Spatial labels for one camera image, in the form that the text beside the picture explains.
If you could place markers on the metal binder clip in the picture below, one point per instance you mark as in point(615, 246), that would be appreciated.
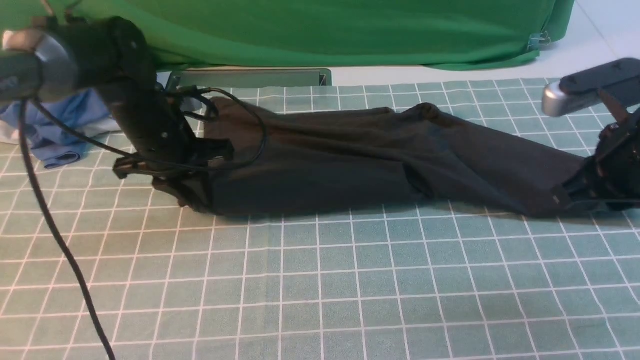
point(537, 41)

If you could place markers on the blue crumpled garment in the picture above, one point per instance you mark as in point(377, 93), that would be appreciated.
point(60, 130)

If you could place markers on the gray metal rail bracket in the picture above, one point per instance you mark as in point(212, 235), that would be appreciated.
point(250, 78)

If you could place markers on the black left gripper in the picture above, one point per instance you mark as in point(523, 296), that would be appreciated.
point(165, 143)

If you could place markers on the green backdrop cloth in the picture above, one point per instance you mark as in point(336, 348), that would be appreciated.
point(449, 35)

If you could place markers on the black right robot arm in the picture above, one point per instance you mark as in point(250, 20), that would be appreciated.
point(619, 113)

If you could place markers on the dark gray long-sleeve shirt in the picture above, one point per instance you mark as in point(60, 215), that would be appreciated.
point(329, 161)

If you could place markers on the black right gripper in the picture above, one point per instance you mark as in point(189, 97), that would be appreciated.
point(611, 179)

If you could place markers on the green checkered tablecloth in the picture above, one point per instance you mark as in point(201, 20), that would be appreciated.
point(440, 281)

